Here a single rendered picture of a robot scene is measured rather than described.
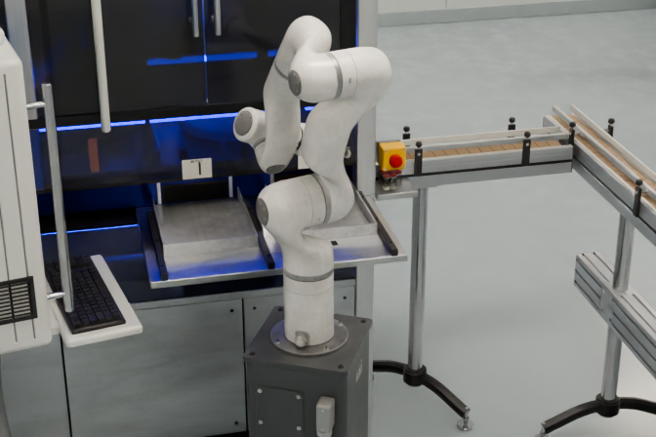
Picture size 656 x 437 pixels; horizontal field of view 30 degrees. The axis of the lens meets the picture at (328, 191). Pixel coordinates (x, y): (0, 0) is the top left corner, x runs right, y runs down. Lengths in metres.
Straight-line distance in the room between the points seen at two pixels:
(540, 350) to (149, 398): 1.54
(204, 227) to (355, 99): 1.04
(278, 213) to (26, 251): 0.65
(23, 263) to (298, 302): 0.67
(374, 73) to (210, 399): 1.66
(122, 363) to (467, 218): 2.29
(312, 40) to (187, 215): 1.15
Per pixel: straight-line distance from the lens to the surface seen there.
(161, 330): 3.77
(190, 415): 3.95
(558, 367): 4.57
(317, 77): 2.49
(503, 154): 3.90
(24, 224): 2.99
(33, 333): 3.13
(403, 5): 8.50
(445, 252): 5.32
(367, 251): 3.36
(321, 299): 2.89
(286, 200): 2.75
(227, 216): 3.57
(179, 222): 3.55
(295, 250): 2.81
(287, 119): 2.83
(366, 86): 2.55
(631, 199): 3.69
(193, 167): 3.55
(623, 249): 3.88
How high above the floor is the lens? 2.40
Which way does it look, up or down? 24 degrees down
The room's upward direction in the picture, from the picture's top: straight up
